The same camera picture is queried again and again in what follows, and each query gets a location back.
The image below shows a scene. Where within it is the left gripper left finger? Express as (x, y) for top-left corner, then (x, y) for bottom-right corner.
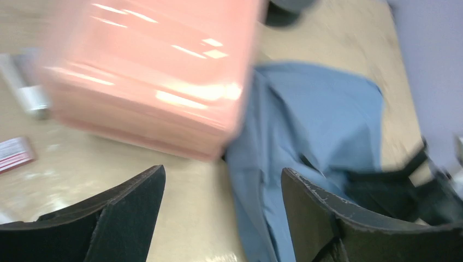
(1, 165), (166, 261)

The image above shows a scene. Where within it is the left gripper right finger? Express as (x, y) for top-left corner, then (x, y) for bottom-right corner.
(281, 168), (462, 261)

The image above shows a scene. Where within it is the blue backpack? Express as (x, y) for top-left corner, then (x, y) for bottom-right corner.
(225, 62), (383, 261)

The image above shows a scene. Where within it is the small red white box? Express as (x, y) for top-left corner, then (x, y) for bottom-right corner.
(1, 136), (37, 174)

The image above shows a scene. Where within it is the pink translucent plastic box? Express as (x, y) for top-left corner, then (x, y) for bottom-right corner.
(37, 1), (264, 160)

